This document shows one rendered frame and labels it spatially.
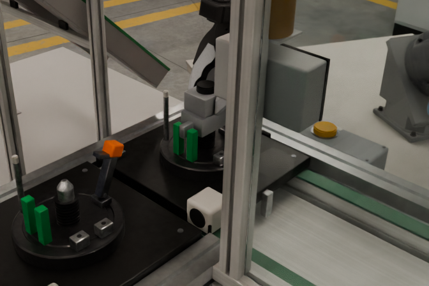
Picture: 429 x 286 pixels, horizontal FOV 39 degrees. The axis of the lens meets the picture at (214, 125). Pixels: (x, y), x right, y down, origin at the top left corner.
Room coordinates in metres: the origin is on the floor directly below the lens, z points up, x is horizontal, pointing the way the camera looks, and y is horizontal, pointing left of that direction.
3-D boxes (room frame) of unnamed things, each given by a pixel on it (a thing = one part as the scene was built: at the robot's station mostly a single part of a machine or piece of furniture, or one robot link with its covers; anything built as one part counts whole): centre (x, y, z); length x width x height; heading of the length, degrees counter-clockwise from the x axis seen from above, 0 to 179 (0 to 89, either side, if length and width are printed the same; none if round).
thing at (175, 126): (0.77, 0.05, 1.01); 0.01 x 0.01 x 0.05; 49
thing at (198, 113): (0.79, 0.02, 1.06); 0.08 x 0.04 x 0.07; 139
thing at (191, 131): (0.75, 0.03, 1.01); 0.01 x 0.01 x 0.05; 49
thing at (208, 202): (0.65, 0.00, 0.97); 0.05 x 0.05 x 0.04; 49
